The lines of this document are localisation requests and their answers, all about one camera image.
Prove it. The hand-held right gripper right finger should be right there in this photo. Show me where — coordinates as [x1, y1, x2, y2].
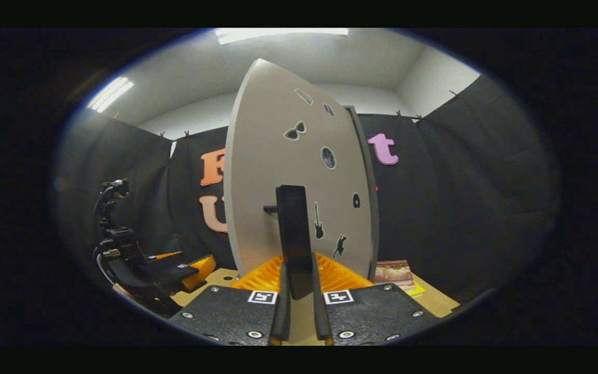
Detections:
[311, 252, 440, 346]

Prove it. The black backdrop cloth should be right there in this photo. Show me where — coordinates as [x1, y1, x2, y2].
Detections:
[52, 73, 556, 312]

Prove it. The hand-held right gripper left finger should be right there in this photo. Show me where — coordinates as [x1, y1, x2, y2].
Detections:
[168, 253, 292, 346]

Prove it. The thick paperback book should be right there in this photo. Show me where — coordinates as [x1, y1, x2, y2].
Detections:
[373, 260, 415, 287]

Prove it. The black cabinet door handle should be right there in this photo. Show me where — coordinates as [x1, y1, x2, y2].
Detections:
[264, 184, 316, 301]

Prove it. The white cabinet door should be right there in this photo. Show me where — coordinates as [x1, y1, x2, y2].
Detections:
[224, 58, 375, 284]

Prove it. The grey cabinet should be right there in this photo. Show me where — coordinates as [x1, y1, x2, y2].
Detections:
[348, 105, 381, 284]

